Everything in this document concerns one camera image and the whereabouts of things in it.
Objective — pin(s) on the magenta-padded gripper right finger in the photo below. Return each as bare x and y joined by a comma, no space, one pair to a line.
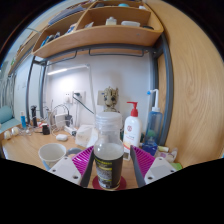
160,168

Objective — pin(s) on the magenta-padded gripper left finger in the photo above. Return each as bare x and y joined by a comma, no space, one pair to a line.
65,168

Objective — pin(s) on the clear bottle with dark label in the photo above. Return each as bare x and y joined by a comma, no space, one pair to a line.
108,160

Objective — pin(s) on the pink wet wipes packet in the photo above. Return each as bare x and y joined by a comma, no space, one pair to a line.
166,155

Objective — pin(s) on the green sponge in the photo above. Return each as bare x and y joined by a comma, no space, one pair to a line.
177,166

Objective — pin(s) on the white mug with blue map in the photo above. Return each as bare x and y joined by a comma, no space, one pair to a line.
51,153

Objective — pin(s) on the small white oval device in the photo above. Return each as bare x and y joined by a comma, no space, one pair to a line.
61,137

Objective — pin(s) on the white tissue pack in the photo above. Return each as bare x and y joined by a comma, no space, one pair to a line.
84,135

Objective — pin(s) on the white power strip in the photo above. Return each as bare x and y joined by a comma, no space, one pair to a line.
70,130

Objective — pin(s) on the flat round red coaster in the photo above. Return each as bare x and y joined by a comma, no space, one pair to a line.
124,184

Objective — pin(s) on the small black box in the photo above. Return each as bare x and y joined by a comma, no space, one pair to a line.
45,130

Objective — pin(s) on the blue spray bottle white nozzle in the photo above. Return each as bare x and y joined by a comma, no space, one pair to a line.
154,123

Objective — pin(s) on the white lotion bottle red pump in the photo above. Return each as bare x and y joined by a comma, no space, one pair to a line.
132,130

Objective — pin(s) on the white charger block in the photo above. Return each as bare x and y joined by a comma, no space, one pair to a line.
60,119

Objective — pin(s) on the black electric shaver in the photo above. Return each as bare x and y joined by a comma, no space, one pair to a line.
34,116

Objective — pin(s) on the blue tube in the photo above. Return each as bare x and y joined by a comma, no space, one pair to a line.
23,120

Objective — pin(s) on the teal seat cushion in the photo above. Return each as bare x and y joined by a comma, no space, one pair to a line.
6,115

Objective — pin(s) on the wooden tree creature figurine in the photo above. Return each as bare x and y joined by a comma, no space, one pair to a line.
110,98

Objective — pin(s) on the wooden shelf unit with items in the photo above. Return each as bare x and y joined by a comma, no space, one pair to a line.
100,35

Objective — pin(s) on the white wall socket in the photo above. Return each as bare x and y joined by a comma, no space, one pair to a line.
75,96

